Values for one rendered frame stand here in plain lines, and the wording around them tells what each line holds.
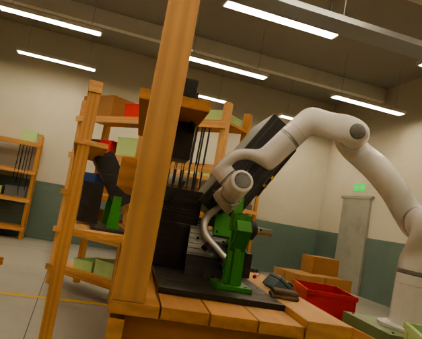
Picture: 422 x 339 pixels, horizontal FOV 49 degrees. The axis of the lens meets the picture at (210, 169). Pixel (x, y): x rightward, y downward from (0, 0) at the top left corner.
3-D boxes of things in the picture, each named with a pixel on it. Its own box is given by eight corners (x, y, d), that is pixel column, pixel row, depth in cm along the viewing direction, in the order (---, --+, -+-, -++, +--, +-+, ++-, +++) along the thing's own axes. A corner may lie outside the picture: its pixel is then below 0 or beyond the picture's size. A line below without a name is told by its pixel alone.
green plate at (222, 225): (235, 242, 200) (240, 196, 208) (240, 239, 193) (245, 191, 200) (209, 238, 199) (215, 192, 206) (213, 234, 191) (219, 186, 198)
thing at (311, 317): (235, 286, 280) (239, 261, 282) (346, 380, 133) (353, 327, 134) (213, 283, 278) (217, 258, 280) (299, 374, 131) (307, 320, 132)
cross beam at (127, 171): (134, 195, 265) (137, 179, 266) (132, 188, 137) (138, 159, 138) (125, 194, 264) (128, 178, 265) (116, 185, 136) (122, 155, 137)
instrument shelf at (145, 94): (183, 144, 251) (184, 137, 252) (209, 112, 163) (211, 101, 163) (137, 135, 248) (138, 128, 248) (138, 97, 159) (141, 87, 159)
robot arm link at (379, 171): (425, 249, 156) (410, 246, 172) (454, 227, 156) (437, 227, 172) (331, 134, 164) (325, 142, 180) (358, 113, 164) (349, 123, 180)
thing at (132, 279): (139, 249, 272) (169, 90, 282) (145, 304, 126) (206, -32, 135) (124, 247, 271) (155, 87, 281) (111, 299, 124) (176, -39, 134)
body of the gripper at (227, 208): (245, 199, 179) (237, 208, 189) (229, 178, 180) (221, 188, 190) (231, 210, 176) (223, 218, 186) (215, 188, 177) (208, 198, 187)
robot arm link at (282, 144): (268, 113, 167) (206, 170, 168) (299, 144, 166) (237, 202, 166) (268, 118, 176) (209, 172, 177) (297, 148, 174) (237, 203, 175)
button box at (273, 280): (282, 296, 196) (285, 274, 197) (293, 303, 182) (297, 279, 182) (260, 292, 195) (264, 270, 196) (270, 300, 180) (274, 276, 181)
